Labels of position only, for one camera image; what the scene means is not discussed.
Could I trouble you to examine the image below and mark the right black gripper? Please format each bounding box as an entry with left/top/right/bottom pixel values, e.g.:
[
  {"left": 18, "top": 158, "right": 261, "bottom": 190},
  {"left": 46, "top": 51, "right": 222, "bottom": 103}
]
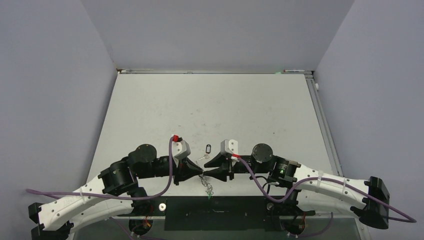
[{"left": 203, "top": 152, "right": 269, "bottom": 180}]

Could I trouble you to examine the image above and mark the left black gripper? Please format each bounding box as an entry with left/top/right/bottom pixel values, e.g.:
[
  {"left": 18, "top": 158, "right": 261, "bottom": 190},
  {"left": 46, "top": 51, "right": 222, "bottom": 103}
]
[{"left": 136, "top": 155, "right": 203, "bottom": 185}]

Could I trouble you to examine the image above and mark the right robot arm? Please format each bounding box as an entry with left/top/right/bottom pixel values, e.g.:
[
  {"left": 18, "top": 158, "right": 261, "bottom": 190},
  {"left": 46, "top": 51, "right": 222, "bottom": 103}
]
[{"left": 203, "top": 139, "right": 390, "bottom": 230}]

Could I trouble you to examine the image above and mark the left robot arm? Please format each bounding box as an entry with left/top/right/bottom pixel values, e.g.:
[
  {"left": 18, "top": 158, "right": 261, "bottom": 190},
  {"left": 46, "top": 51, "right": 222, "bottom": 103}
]
[{"left": 28, "top": 138, "right": 203, "bottom": 240}]

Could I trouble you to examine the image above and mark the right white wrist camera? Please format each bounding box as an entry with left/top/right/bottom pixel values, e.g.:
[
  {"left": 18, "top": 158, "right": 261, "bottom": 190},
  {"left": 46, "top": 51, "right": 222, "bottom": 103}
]
[{"left": 220, "top": 139, "right": 240, "bottom": 162}]

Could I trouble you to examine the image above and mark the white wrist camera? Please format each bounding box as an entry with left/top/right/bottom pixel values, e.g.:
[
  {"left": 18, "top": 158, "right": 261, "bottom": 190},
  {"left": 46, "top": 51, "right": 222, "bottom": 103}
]
[
  {"left": 220, "top": 139, "right": 240, "bottom": 162},
  {"left": 171, "top": 135, "right": 191, "bottom": 162}
]

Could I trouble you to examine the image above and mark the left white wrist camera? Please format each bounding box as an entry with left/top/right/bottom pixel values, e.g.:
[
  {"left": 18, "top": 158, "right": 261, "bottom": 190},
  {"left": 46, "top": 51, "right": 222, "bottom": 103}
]
[{"left": 171, "top": 135, "right": 191, "bottom": 162}]

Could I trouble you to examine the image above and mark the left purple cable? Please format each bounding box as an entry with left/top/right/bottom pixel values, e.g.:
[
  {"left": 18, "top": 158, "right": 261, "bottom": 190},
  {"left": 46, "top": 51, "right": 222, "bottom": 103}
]
[{"left": 25, "top": 137, "right": 176, "bottom": 240}]

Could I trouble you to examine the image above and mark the purple cable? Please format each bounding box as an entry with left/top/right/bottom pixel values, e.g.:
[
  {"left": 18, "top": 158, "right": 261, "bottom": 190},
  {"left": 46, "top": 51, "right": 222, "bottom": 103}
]
[
  {"left": 236, "top": 157, "right": 418, "bottom": 224},
  {"left": 25, "top": 137, "right": 176, "bottom": 240}
]

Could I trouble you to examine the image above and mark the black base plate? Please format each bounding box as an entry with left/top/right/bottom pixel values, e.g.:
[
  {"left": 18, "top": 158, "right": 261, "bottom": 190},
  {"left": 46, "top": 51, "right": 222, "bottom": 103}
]
[{"left": 127, "top": 196, "right": 316, "bottom": 235}]

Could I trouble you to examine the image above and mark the aluminium rail frame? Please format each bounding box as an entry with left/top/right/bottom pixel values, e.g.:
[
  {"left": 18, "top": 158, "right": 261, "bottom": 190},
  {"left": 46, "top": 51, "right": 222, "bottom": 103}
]
[{"left": 304, "top": 71, "right": 344, "bottom": 177}]

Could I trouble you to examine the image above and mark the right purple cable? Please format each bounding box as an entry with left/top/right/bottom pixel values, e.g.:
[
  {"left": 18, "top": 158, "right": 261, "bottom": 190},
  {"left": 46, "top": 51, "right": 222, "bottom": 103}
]
[{"left": 236, "top": 157, "right": 418, "bottom": 224}]

